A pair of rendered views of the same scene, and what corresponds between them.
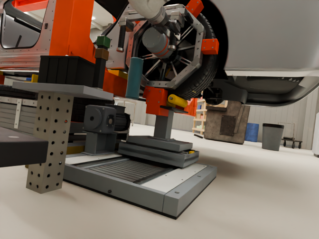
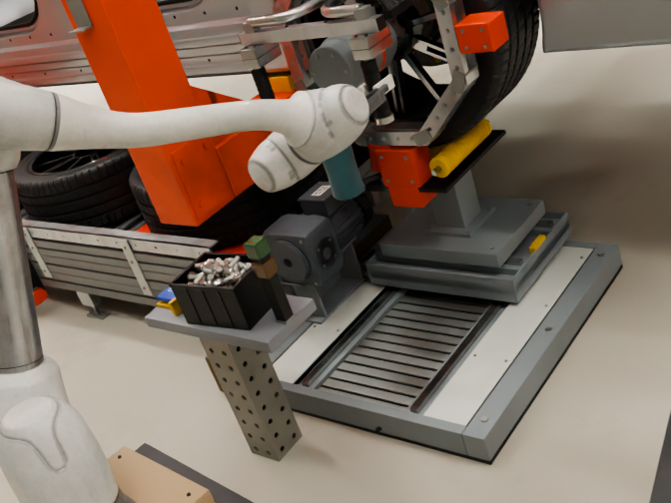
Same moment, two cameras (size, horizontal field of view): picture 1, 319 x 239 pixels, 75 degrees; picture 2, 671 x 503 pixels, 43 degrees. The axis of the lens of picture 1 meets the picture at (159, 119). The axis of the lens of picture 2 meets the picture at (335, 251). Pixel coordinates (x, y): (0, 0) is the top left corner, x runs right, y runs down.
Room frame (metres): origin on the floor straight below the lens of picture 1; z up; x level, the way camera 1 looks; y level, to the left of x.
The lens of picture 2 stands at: (-0.69, -0.46, 1.43)
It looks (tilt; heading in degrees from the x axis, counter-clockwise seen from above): 27 degrees down; 20
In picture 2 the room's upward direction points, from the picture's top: 19 degrees counter-clockwise
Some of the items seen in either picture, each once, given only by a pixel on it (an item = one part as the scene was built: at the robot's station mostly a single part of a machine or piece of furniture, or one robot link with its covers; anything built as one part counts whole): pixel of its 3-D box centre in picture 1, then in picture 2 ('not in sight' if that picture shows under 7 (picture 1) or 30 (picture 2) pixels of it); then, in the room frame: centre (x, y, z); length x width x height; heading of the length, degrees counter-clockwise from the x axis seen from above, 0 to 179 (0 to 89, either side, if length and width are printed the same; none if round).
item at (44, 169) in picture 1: (50, 140); (250, 383); (0.92, 0.47, 0.21); 0.10 x 0.10 x 0.42; 64
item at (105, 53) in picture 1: (101, 54); (265, 266); (0.82, 0.26, 0.59); 0.04 x 0.04 x 0.04; 64
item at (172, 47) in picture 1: (173, 35); (375, 89); (1.11, -0.02, 0.83); 0.04 x 0.04 x 0.16
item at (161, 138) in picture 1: (163, 126); (452, 194); (1.55, -0.04, 0.32); 0.40 x 0.30 x 0.28; 64
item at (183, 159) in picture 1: (160, 151); (466, 249); (1.55, -0.04, 0.13); 0.50 x 0.36 x 0.10; 64
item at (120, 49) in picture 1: (121, 38); (267, 94); (1.26, 0.29, 0.83); 0.04 x 0.04 x 0.16
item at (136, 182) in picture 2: (76, 106); (230, 174); (1.88, 0.76, 0.39); 0.66 x 0.66 x 0.24
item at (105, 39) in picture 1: (103, 42); (257, 248); (0.82, 0.26, 0.64); 0.04 x 0.04 x 0.04; 64
